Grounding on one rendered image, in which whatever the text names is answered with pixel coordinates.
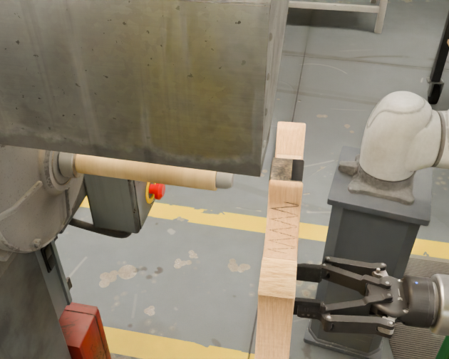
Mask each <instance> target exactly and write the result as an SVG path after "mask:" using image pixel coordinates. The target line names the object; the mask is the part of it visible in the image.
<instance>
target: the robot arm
mask: <svg viewBox="0 0 449 359"><path fill-rule="evenodd" d="M339 165H340V166H339V171H341V172H344V173H346V174H349V175H352V176H353V178H352V181H351V183H350V184H349V185H348V191H349V192H350V193H352V194H365V195H368V196H372V197H379V198H382V199H389V200H393V201H396V202H400V203H402V204H405V205H412V204H413V203H414V200H415V198H414V196H413V182H414V174H415V173H416V171H417V170H421V169H424V168H427V167H437V168H441V169H447V170H449V110H445V111H435V110H432V108H431V106H430V104H429V103H428V102H427V101H426V100H425V99H424V98H423V97H421V96H419V95H416V94H415V93H412V92H408V91H396V92H393V93H390V94H388V95H386V96H384V97H383V98H382V99H381V100H380V101H379V102H378V104H377V105H376V107H375V108H374V109H373V111H372V113H371V114H370V117H369V119H368V121H367V123H366V127H365V130H364V134H363V139H362V143H361V154H357V155H356V156H355V161H340V163H339ZM331 264H332V265H331ZM296 269H297V271H296V279H297V281H309V282H315V283H320V282H321V281H322V280H323V279H324V280H327V281H330V282H333V283H336V284H338V285H341V286H345V287H347V288H350V289H353V290H355V291H358V292H359V293H360V294H361V295H362V296H365V297H364V298H363V299H361V300H355V301H347V302H341V303H332V304H326V305H325V304H324V302H323V301H322V302H321V300H319V299H311V298H297V297H295V300H294V312H293V315H297V316H298V317H300V318H311V319H317V320H320V321H321V323H322V325H323V329H324V331H325V332H329V333H361V334H376V335H380V336H383V337H385V338H392V336H393V331H394V328H395V323H397V322H402V324H403V325H405V326H412V327H419V328H429V329H430V331H431V332H432V333H434V334H438V335H449V275H445V274H434V275H432V277H431V278H428V277H420V276H405V277H404V278H402V279H396V278H393V277H392V276H389V275H388V274H387V272H386V264H385V263H373V264H371V263H366V262H362V261H354V260H349V259H340V258H336V257H331V256H326V257H325V259H324V262H323V263H322V264H320V265H317V264H305V263H302V264H297V268H296ZM328 272H330V274H328ZM367 283H368V284H367ZM366 286H367V287H366ZM377 316H380V317H377ZM332 323H333V324H332Z"/></svg>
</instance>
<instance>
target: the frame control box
mask: <svg viewBox="0 0 449 359"><path fill-rule="evenodd" d="M83 181H84V185H85V189H86V194H87V198H88V203H89V207H90V211H91V216H92V220H93V224H91V223H88V222H84V221H81V220H78V219H74V218H72V219H71V221H70V222H69V224H68V225H71V226H74V227H78V228H81V229H85V230H88V231H92V232H95V233H98V234H103V235H106V236H111V237H115V238H121V239H123V238H128V237H129V236H130V235H131V234H132V233H135V234H137V233H139V231H140V230H141V229H142V228H143V225H144V223H145V220H146V219H147V217H148V214H149V212H150V210H151V208H152V206H153V203H154V201H155V195H154V194H150V193H149V187H150V185H151V184H156V183H152V182H142V181H136V180H131V179H121V178H114V177H104V176H98V175H88V174H84V178H83Z"/></svg>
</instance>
